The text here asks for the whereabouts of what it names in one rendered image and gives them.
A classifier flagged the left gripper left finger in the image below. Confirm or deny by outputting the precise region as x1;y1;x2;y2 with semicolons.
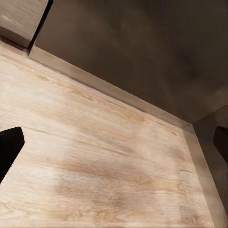
0;126;25;183

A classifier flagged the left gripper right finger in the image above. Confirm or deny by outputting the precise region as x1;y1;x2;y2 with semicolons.
213;126;228;164

